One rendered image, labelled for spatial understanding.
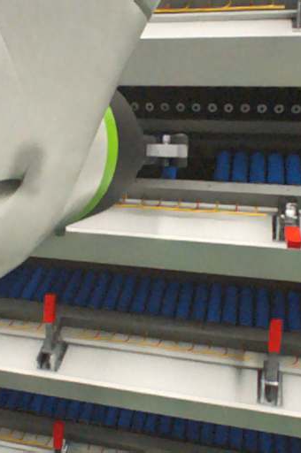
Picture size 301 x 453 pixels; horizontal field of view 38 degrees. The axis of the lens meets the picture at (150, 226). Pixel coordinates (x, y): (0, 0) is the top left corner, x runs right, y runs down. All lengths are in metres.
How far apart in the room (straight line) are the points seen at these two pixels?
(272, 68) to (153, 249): 0.21
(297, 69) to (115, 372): 0.39
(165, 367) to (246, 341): 0.10
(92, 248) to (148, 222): 0.07
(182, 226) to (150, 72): 0.16
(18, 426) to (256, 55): 0.60
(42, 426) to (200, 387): 0.28
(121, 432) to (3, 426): 0.19
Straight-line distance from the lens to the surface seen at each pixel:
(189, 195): 0.48
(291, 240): 0.38
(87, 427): 0.70
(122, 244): 0.46
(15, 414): 0.74
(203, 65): 0.43
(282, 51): 0.42
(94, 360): 0.57
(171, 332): 0.56
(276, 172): 0.51
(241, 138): 0.57
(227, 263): 0.46
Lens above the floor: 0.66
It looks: 17 degrees down
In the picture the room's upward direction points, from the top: 1 degrees clockwise
